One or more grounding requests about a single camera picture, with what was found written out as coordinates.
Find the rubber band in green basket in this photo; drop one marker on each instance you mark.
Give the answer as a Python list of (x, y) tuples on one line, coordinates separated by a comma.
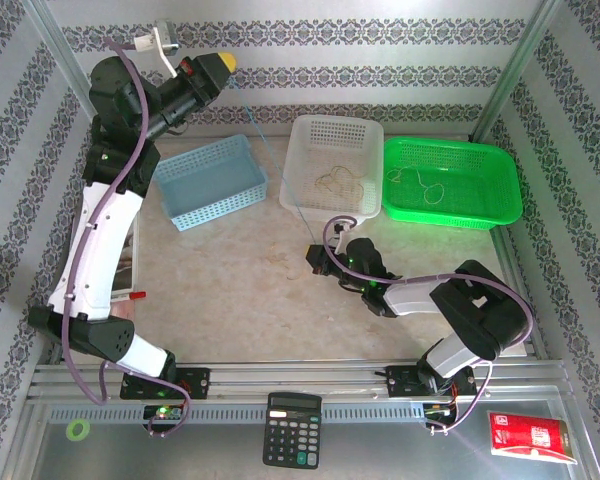
[(440, 192)]

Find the rubber bands in white basket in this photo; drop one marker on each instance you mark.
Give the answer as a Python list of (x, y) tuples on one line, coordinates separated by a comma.
[(362, 190)]

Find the white plastic basket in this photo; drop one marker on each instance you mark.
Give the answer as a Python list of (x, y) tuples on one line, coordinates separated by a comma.
[(330, 150)]

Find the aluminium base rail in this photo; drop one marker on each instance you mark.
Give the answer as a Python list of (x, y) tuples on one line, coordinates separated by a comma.
[(300, 375)]

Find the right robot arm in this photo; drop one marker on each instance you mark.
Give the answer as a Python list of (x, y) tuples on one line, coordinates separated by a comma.
[(480, 310)]

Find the small control board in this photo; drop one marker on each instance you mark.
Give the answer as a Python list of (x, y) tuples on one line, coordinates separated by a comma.
[(165, 412), (440, 414)]

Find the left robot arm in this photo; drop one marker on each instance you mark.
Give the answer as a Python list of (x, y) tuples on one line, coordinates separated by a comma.
[(95, 260)]

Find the aluminium frame post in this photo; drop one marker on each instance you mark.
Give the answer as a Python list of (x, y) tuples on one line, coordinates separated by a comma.
[(65, 55), (515, 70)]

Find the black calculator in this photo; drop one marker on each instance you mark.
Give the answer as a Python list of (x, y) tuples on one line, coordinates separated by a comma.
[(292, 435)]

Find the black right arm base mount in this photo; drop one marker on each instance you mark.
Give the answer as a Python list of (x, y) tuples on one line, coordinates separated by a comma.
[(402, 382)]

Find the green plastic basket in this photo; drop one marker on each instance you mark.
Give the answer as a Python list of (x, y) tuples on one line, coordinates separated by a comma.
[(460, 175)]

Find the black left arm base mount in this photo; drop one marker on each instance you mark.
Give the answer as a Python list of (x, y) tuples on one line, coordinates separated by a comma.
[(195, 382)]

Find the light blue plastic basket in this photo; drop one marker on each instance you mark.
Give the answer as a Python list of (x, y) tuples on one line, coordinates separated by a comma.
[(210, 185)]

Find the red packet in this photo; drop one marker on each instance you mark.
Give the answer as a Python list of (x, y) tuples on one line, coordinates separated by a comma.
[(530, 437)]

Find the red marker pen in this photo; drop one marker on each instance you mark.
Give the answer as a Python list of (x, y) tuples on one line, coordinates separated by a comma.
[(130, 295)]

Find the book with photo cover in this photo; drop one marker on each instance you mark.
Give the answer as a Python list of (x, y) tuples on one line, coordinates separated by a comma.
[(127, 260)]

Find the green tape roll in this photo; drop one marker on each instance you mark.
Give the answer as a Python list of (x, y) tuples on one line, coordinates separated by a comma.
[(70, 430)]

